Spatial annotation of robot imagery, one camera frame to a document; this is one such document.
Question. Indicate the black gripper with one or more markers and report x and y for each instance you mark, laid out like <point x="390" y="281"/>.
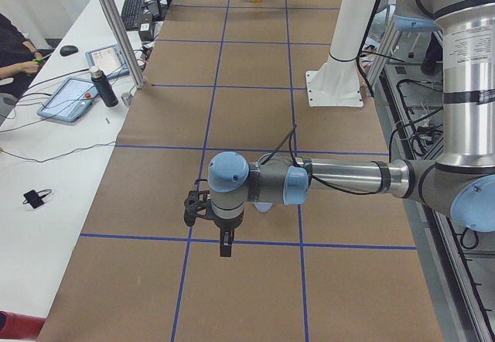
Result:
<point x="226" y="226"/>

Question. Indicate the blue cup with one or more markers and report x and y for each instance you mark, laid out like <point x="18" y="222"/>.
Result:
<point x="263" y="207"/>

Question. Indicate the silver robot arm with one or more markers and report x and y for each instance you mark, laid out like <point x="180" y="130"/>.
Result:
<point x="459" y="184"/>

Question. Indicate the small black phone device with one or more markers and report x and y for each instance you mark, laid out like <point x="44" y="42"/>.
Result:
<point x="36" y="198"/>

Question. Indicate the black water bottle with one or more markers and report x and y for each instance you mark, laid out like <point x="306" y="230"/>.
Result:
<point x="103" y="87"/>

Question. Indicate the near teach pendant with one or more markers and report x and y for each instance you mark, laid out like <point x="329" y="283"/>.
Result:
<point x="70" y="101"/>

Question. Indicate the teach pendant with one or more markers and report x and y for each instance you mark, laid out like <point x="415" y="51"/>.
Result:
<point x="109" y="59"/>
<point x="70" y="101"/>

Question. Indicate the far teach pendant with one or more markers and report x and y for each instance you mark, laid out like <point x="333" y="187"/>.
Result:
<point x="109" y="59"/>

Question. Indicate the black box on desk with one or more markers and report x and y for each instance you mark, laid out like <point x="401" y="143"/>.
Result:
<point x="146" y="27"/>

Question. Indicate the black computer mouse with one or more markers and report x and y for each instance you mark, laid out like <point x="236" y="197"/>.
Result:
<point x="68" y="50"/>

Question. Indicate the black keyboard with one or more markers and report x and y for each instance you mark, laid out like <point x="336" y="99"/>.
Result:
<point x="131" y="13"/>

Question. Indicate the seated person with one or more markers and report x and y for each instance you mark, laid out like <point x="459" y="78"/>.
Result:
<point x="20" y="59"/>

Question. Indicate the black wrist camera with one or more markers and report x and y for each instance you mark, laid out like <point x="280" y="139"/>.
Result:
<point x="197" y="205"/>

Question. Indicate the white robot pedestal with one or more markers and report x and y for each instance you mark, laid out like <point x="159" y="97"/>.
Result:
<point x="337" y="83"/>

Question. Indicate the aluminium frame post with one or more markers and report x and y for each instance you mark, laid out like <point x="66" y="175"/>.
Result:
<point x="113" y="18"/>

